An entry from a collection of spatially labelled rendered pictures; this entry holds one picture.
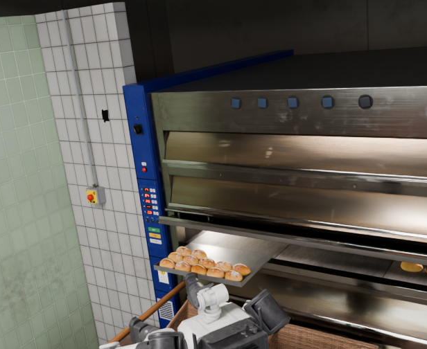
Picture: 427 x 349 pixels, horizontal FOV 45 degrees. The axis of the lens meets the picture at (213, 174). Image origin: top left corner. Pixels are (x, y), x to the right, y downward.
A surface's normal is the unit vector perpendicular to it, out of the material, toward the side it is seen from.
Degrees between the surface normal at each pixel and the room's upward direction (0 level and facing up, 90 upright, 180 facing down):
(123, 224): 90
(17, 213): 90
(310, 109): 90
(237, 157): 70
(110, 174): 90
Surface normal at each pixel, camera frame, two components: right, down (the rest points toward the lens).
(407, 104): -0.55, 0.29
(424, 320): -0.55, -0.05
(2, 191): 0.83, 0.07
